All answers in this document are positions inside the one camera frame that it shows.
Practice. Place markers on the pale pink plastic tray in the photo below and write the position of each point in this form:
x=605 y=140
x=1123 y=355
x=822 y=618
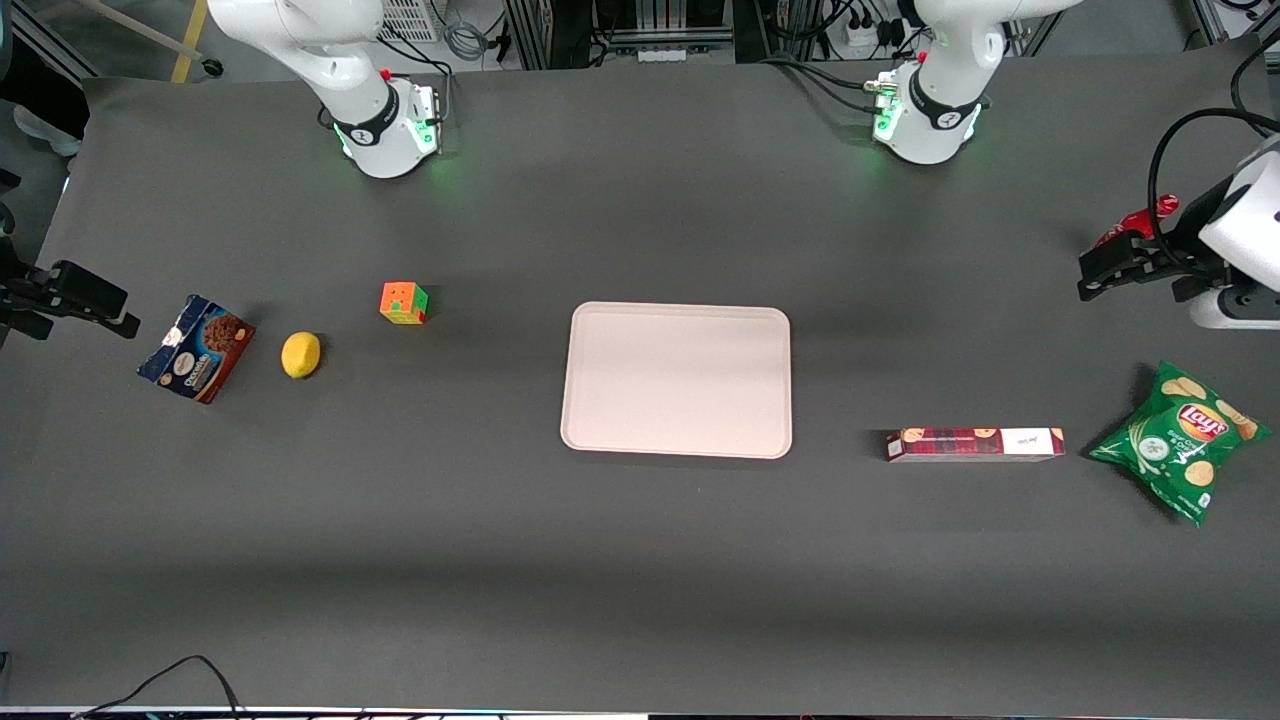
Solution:
x=677 y=380

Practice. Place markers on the aluminium profile frame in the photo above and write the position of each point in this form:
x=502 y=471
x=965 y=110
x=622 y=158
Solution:
x=620 y=28

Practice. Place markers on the white power strip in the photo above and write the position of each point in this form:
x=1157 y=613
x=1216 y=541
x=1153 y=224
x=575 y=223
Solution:
x=868 y=32

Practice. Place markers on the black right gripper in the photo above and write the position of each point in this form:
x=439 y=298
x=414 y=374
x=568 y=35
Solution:
x=20 y=292

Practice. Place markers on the yellow lemon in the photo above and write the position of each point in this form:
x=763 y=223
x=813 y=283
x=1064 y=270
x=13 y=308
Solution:
x=301 y=355

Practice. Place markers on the colourful Rubik's cube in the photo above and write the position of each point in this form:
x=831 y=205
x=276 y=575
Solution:
x=404 y=303

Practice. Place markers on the red cola bottle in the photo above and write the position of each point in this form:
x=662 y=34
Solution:
x=1135 y=222

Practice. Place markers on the blue chocolate cookie box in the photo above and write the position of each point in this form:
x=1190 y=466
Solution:
x=196 y=348

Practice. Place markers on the red cookie box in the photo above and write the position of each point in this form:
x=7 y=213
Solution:
x=975 y=444

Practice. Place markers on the light grey shoe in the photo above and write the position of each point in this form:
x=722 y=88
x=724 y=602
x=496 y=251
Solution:
x=45 y=130

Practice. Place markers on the white perforated panel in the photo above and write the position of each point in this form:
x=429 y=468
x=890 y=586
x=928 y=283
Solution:
x=410 y=18

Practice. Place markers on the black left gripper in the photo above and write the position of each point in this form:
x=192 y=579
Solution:
x=1172 y=250

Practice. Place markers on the black caster wheel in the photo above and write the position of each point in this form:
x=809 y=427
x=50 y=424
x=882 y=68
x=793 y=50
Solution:
x=212 y=67

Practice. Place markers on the green Lay's chips bag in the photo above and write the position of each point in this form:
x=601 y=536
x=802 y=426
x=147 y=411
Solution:
x=1180 y=440

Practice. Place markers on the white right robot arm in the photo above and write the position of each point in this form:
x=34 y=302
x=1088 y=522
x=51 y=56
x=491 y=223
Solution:
x=375 y=120

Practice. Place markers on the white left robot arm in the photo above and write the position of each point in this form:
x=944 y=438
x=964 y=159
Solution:
x=935 y=105

